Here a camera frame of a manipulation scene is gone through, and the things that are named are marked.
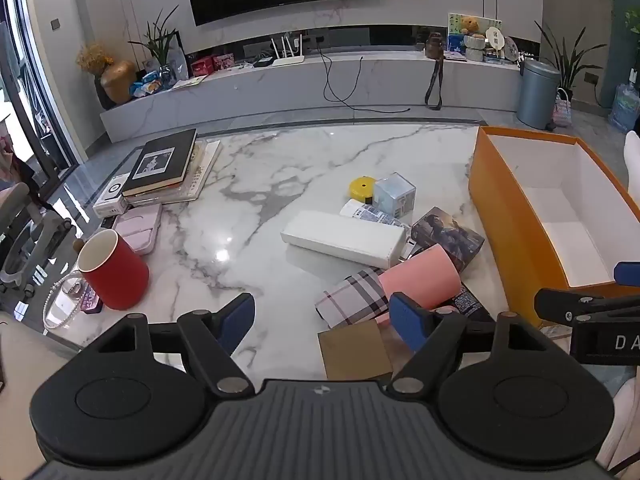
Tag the long white box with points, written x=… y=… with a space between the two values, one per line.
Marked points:
x=342 y=237

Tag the brown camera bag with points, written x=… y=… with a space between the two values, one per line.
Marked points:
x=434 y=45

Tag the clear plastic bag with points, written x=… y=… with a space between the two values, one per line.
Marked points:
x=178 y=62

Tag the person's white socked foot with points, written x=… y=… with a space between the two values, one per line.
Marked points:
x=633 y=160

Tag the white printed packet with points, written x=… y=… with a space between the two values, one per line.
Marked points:
x=365 y=211

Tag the patterned plate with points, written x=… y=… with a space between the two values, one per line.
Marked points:
x=512 y=48

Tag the yellow paper envelope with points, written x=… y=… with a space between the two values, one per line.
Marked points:
x=190 y=83

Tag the wall socket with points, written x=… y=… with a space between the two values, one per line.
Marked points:
x=591 y=78

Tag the plaid case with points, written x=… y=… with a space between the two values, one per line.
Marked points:
x=352 y=300

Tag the grey trash can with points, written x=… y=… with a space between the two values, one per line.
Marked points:
x=537 y=92

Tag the red mug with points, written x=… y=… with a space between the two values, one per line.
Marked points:
x=117 y=275

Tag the pink woven basket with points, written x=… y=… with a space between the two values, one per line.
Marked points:
x=562 y=110

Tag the white router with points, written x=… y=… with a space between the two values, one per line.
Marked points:
x=288 y=60

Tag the marble television console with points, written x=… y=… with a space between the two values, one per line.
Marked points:
x=280 y=90

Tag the pale pink case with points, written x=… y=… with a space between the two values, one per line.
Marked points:
x=140 y=227

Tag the small purple object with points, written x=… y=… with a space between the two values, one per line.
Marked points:
x=91 y=302

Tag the orange cardboard box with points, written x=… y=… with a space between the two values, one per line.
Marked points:
x=500 y=185

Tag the brown cardboard box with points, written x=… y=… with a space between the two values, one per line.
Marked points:
x=355 y=350

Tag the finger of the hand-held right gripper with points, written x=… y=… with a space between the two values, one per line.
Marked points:
x=628 y=273
x=555 y=305

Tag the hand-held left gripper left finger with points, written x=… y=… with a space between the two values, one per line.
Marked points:
x=237 y=320

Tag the white round fan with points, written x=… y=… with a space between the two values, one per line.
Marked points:
x=493 y=39

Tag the green potted plant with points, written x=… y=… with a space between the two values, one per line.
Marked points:
x=159 y=42

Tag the grey stone pots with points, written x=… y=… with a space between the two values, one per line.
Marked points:
x=473 y=49

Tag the dark picture box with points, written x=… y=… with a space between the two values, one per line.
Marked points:
x=447 y=235

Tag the yellow round tape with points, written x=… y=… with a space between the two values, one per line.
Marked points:
x=361 y=190

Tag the blue snack bags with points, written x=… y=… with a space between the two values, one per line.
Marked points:
x=147 y=85

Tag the tall green floor plant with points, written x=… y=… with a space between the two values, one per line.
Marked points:
x=570 y=67

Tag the black book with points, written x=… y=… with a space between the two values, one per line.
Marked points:
x=160 y=162

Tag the clear blue box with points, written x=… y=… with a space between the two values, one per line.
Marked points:
x=395 y=197

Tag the person's white clothing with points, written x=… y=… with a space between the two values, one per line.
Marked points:
x=622 y=420

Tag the pink cylinder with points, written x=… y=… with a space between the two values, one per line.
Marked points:
x=420 y=275

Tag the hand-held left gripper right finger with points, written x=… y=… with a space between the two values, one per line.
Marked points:
x=406 y=322

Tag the black packet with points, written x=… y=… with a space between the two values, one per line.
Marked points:
x=470 y=305

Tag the grey office chair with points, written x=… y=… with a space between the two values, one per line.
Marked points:
x=30 y=240

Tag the dried yellow flowers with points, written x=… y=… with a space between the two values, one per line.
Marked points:
x=94 y=57

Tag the teddy bear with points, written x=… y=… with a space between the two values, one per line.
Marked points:
x=469 y=25

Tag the small white box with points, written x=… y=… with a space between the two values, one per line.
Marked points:
x=111 y=197

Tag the gold vase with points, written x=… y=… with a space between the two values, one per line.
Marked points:
x=119 y=82

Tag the red box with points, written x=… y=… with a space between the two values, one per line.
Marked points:
x=202 y=66
x=224 y=61

